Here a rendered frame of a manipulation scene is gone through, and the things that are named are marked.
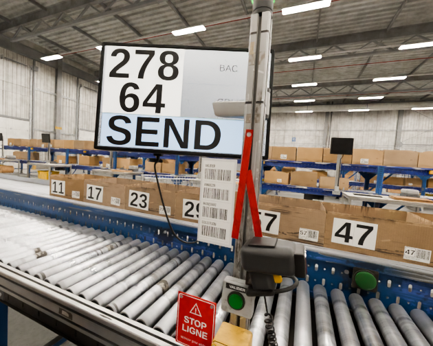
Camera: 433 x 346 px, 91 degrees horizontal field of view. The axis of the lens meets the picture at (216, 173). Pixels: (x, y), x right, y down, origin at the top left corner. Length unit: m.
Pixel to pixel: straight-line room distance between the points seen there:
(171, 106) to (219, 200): 0.30
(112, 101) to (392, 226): 1.10
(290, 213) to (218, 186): 0.64
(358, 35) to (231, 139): 13.78
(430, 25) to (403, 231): 14.00
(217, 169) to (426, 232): 0.90
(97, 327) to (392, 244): 1.10
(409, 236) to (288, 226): 0.45
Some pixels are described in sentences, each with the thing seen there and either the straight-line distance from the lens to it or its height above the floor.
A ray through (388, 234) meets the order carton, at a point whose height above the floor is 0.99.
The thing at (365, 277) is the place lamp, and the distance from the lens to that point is 1.08.
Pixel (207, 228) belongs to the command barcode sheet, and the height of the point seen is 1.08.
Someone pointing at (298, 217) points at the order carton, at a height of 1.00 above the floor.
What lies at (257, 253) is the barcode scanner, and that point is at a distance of 0.42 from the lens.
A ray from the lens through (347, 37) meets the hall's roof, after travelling 14.18.
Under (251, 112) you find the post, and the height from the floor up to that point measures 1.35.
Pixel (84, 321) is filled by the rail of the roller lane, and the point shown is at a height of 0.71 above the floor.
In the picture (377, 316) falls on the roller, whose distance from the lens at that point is 1.05.
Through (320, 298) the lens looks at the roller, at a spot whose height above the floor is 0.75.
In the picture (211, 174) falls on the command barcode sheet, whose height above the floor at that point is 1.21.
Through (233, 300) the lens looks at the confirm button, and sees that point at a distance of 0.51.
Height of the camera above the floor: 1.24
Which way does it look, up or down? 3 degrees down
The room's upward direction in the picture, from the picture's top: 4 degrees clockwise
